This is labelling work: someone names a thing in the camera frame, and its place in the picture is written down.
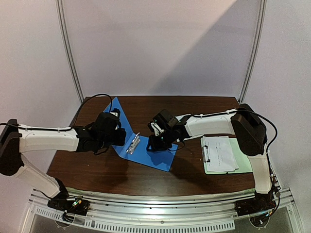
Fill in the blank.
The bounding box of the blue folder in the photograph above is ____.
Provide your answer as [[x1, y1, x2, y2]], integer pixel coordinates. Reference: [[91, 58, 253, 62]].
[[104, 97, 178, 172]]

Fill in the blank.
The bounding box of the metal folder clip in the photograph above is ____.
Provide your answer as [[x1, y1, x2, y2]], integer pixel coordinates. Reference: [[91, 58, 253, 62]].
[[126, 133, 140, 155]]

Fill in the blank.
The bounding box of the metal clipboard clip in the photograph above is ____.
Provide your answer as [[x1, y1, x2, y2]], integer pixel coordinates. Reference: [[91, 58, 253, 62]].
[[202, 145, 210, 163]]

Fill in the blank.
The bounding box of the white paper sheets stack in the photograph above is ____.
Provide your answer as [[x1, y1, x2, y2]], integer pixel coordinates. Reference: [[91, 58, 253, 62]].
[[201, 136, 239, 174]]

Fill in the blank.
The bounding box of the green clipboard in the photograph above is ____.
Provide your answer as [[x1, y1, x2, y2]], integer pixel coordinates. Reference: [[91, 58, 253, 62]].
[[204, 137, 252, 175]]

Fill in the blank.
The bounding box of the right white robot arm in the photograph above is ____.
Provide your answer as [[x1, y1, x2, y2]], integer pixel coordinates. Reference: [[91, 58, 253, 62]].
[[146, 104, 273, 212]]

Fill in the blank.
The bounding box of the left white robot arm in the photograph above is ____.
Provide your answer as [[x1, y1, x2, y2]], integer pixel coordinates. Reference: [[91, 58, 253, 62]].
[[0, 117, 126, 211]]

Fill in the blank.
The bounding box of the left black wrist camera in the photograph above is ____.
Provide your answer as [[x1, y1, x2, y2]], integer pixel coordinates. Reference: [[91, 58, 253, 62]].
[[91, 108, 121, 137]]

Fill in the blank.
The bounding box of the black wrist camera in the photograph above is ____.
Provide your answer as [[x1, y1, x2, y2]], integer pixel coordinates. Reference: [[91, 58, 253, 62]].
[[91, 108, 121, 137], [148, 109, 178, 136]]

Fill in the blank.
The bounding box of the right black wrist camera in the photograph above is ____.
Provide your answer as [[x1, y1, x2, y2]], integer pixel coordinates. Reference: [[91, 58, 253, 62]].
[[148, 109, 178, 136]]

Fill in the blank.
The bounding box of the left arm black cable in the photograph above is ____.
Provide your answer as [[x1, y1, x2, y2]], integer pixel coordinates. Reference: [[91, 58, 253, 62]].
[[71, 94, 115, 129]]

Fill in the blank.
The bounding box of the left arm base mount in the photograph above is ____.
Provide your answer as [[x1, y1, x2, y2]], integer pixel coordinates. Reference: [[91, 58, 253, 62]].
[[47, 187, 90, 223]]

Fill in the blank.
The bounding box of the aluminium front rail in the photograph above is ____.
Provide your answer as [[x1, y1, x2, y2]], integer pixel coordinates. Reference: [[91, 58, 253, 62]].
[[21, 188, 303, 233]]

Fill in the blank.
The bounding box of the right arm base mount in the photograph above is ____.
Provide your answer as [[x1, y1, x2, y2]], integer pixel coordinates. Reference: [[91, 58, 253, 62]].
[[234, 191, 280, 229]]

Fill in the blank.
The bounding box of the left aluminium frame post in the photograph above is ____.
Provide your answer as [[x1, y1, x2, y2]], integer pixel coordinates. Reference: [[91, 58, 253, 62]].
[[55, 0, 84, 103]]

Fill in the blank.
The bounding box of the aluminium frame post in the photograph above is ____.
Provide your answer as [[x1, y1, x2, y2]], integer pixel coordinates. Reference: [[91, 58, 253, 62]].
[[238, 0, 267, 103], [55, 0, 84, 103]]

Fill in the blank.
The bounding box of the right aluminium frame post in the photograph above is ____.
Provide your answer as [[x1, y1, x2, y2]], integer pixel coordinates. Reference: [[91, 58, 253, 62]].
[[238, 0, 267, 103]]

